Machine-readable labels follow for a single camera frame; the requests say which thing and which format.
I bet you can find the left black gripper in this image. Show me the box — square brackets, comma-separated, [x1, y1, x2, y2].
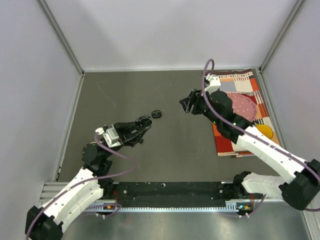
[102, 118, 151, 160]

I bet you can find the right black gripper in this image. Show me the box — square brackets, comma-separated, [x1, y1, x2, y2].
[179, 88, 221, 126]

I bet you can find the glossy black charging case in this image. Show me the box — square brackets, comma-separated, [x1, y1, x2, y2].
[151, 110, 162, 119]

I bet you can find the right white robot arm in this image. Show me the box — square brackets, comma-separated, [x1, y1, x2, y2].
[179, 89, 320, 211]

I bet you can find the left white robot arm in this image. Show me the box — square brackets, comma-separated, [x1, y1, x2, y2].
[25, 116, 152, 240]

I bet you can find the pink dotted plate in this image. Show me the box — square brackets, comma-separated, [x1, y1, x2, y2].
[228, 93, 257, 122]

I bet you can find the orange patterned cloth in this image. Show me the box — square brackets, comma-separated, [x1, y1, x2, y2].
[212, 68, 280, 157]

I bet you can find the yellow translucent cup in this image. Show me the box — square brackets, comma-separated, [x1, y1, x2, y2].
[256, 124, 274, 140]

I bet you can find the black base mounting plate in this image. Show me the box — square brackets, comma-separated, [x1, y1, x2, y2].
[109, 181, 265, 208]

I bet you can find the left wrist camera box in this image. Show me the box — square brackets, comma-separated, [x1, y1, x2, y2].
[95, 126, 121, 148]

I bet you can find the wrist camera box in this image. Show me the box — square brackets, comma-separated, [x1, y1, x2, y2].
[95, 126, 121, 148]
[204, 73, 221, 94]

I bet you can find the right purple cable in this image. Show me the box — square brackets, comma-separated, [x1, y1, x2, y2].
[201, 58, 320, 218]

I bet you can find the purple cable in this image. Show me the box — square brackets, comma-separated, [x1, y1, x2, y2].
[201, 58, 320, 218]
[24, 132, 138, 240]

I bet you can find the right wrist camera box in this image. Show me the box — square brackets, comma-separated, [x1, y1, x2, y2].
[204, 73, 221, 94]

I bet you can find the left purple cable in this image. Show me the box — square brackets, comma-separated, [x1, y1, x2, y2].
[24, 132, 138, 240]

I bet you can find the aluminium frame rail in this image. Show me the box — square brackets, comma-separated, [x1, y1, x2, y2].
[32, 181, 315, 240]

